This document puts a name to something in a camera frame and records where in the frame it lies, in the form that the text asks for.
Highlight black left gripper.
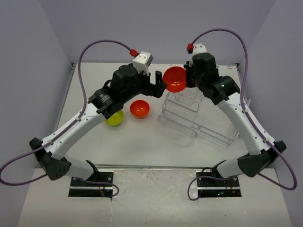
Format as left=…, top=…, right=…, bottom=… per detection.
left=122, top=66, right=167, bottom=102

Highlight orange plastic bowl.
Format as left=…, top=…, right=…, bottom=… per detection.
left=163, top=66, right=187, bottom=93
left=130, top=100, right=150, bottom=118

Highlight yellow-green plastic bowl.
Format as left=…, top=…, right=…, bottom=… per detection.
left=105, top=110, right=124, bottom=127

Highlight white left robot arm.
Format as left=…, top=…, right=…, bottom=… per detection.
left=29, top=63, right=166, bottom=186

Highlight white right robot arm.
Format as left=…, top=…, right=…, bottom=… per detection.
left=184, top=52, right=286, bottom=186

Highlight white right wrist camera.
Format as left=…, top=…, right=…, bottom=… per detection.
left=192, top=43, right=207, bottom=57

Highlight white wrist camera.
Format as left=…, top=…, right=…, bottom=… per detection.
left=192, top=43, right=207, bottom=57
left=132, top=52, right=153, bottom=75

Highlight white wire dish rack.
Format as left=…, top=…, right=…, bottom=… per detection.
left=158, top=88, right=239, bottom=147

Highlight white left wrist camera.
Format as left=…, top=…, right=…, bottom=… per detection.
left=132, top=52, right=153, bottom=75

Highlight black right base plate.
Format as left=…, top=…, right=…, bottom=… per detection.
left=196, top=170, right=242, bottom=198

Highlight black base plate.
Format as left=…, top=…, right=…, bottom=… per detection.
left=196, top=170, right=242, bottom=198
left=68, top=171, right=116, bottom=198

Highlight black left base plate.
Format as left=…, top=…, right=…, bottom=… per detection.
left=68, top=171, right=116, bottom=198

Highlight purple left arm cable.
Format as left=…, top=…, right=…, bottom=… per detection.
left=0, top=40, right=138, bottom=197

